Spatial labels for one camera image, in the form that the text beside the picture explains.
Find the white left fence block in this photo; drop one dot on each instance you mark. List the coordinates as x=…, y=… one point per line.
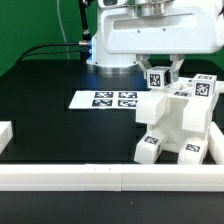
x=6, y=134

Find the white tagged bar part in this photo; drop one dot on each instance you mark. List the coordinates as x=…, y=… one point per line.
x=152, y=107

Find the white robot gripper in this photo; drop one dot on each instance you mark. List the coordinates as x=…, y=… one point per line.
x=161, y=27

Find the white chair seat part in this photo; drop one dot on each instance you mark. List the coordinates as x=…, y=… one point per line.
x=187, y=118

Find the paper sheet with tags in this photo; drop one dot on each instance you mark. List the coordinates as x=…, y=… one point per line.
x=106, y=99

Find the small white tagged cube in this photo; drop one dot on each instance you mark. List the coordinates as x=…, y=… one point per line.
x=204, y=85

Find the white long chair back part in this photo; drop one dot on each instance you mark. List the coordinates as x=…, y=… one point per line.
x=183, y=89

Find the white front fence rail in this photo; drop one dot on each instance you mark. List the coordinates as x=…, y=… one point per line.
x=93, y=177

